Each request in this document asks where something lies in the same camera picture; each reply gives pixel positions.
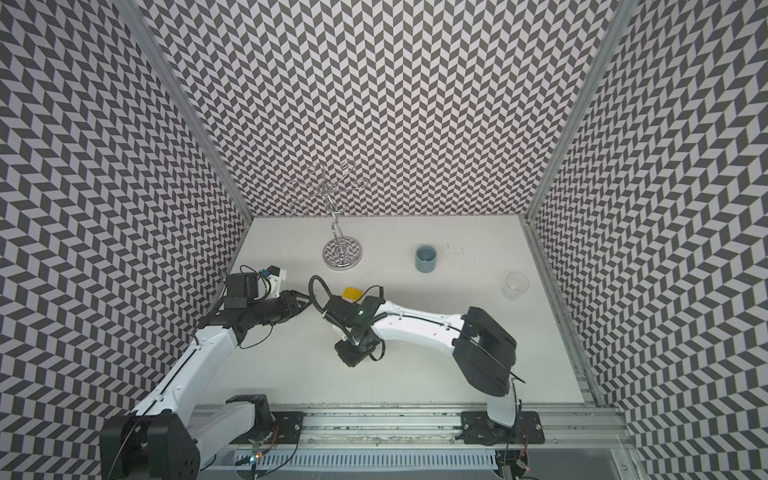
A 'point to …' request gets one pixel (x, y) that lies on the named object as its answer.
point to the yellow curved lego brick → (352, 293)
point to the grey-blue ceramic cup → (425, 258)
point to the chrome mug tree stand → (340, 253)
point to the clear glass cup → (515, 285)
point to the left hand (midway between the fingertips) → (309, 304)
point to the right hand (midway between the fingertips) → (356, 359)
